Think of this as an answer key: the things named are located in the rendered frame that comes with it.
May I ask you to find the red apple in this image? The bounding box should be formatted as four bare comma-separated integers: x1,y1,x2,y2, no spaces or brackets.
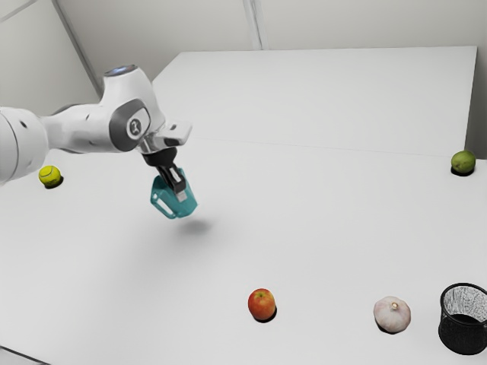
247,288,277,322

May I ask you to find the black mesh pen holder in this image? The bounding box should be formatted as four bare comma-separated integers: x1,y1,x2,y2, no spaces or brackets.
438,282,487,357

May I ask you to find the teal faceted mug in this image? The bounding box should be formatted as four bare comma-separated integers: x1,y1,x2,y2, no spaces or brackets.
148,166,200,221

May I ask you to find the yellow tennis ball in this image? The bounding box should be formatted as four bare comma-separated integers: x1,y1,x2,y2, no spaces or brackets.
38,165,62,189

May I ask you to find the white garlic bulb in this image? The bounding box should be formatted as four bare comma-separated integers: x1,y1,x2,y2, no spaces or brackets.
372,295,412,333

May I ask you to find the green round fruit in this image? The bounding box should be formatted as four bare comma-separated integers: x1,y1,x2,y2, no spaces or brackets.
450,150,477,176

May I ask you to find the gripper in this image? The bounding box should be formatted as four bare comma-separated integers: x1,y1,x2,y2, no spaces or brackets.
142,147,188,202

